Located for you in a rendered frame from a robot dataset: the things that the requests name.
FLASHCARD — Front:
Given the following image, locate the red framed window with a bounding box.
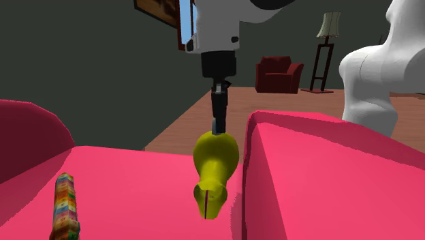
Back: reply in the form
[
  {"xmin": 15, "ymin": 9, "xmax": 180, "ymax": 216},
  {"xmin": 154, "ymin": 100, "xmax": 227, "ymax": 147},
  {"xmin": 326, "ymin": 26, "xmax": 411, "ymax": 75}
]
[{"xmin": 175, "ymin": 0, "xmax": 199, "ymax": 52}]

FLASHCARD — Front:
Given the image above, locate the pink sofa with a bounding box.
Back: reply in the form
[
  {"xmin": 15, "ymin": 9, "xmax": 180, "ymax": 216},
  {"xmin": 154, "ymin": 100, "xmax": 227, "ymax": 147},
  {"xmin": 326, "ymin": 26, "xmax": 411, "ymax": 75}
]
[{"xmin": 0, "ymin": 99, "xmax": 425, "ymax": 240}]

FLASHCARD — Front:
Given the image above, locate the yellow vase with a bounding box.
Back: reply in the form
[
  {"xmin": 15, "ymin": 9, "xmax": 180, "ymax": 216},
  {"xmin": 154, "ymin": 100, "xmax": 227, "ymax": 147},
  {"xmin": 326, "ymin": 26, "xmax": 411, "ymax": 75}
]
[{"xmin": 193, "ymin": 130, "xmax": 240, "ymax": 220}]

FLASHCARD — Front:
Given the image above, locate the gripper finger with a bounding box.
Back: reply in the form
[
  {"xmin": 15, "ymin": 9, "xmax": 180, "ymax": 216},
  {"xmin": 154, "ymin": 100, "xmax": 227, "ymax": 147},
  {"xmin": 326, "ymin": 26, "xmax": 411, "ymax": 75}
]
[{"xmin": 210, "ymin": 77, "xmax": 232, "ymax": 136}]

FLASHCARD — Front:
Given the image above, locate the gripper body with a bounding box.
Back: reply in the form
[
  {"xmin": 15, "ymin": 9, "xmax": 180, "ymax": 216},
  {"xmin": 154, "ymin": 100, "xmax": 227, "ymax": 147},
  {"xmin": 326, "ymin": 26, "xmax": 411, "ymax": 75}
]
[{"xmin": 200, "ymin": 50, "xmax": 238, "ymax": 80}]

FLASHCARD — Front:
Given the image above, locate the floor lamp with pale shade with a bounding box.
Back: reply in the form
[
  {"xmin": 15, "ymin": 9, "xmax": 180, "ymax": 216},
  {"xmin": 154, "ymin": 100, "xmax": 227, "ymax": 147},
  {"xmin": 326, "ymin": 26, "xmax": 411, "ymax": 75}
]
[{"xmin": 300, "ymin": 10, "xmax": 343, "ymax": 95}]

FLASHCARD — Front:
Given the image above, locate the framed wall picture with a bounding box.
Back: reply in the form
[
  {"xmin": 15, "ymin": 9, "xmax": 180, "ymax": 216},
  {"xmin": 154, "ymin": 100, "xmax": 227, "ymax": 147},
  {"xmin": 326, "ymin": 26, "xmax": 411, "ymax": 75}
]
[{"xmin": 133, "ymin": 0, "xmax": 180, "ymax": 30}]

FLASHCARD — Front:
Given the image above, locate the colourful patterned box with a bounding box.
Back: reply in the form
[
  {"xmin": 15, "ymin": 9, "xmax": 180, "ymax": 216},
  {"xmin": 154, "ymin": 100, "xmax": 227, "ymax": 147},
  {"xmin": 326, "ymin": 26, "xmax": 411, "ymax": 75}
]
[{"xmin": 48, "ymin": 172, "xmax": 82, "ymax": 240}]

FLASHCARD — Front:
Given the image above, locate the dark red armchair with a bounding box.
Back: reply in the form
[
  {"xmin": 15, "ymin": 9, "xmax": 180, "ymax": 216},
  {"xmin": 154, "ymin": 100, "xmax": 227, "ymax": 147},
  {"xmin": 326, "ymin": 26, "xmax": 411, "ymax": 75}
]
[{"xmin": 254, "ymin": 55, "xmax": 305, "ymax": 95}]

